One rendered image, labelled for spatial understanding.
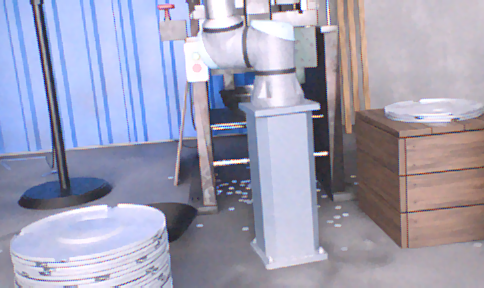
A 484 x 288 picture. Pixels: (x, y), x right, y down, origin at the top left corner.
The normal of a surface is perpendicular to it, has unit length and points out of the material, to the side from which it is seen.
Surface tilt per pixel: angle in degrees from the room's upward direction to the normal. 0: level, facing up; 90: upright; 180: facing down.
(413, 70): 90
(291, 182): 90
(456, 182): 90
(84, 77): 90
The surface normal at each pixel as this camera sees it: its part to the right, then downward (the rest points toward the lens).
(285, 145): 0.25, 0.18
